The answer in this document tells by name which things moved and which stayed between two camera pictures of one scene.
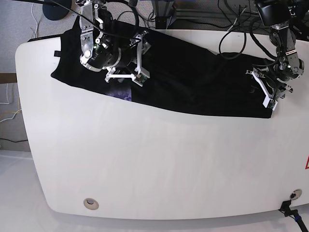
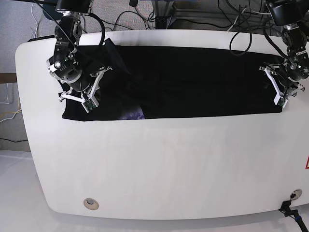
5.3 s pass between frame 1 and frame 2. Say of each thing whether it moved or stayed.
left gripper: moved
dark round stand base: stayed
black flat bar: stayed
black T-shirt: moved
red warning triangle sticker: stayed
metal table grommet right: stayed
